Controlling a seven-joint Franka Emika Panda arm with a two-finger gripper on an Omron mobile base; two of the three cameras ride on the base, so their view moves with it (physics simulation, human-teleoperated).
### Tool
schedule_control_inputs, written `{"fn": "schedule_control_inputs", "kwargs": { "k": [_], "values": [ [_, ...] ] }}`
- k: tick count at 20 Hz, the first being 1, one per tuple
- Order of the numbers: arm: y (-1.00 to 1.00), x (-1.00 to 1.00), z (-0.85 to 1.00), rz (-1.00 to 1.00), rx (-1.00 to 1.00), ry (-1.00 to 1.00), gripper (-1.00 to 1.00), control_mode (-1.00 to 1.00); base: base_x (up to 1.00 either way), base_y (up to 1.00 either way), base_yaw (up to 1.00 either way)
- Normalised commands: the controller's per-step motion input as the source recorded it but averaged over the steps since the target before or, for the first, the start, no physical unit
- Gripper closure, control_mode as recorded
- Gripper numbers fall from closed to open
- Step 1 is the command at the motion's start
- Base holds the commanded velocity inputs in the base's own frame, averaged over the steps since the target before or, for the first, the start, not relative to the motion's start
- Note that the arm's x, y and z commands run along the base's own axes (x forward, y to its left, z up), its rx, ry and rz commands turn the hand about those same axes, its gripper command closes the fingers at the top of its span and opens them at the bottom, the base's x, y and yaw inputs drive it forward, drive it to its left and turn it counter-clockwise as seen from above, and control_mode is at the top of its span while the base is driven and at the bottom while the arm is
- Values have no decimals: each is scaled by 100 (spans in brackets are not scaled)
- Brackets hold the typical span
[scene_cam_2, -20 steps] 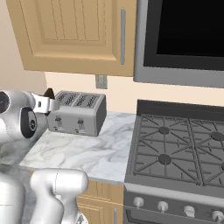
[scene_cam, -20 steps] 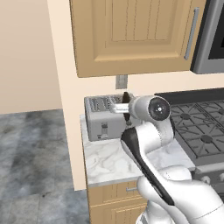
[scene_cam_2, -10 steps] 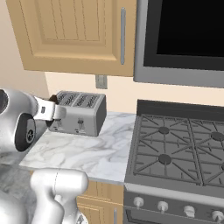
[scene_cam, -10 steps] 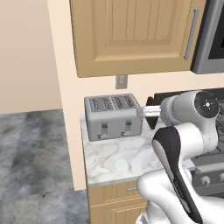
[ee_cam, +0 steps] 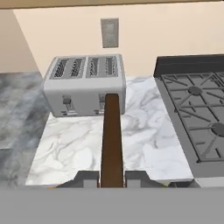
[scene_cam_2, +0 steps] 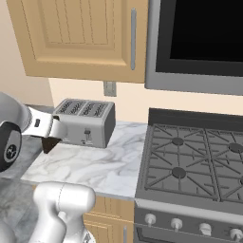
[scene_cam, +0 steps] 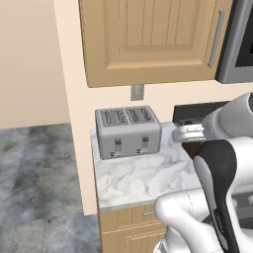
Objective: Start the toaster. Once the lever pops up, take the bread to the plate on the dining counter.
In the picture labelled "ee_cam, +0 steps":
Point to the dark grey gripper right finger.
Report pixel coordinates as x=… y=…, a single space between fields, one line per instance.
x=137 y=178

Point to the grey four-slot toaster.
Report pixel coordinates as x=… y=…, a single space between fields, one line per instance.
x=84 y=87

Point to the dark grey gas hob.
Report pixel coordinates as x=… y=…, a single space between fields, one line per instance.
x=195 y=113

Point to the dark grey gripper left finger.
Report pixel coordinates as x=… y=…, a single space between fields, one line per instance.
x=86 y=178

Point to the brown bread slice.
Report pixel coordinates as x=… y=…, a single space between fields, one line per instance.
x=112 y=140

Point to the grey wall socket plate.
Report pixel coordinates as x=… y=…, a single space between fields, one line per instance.
x=110 y=32

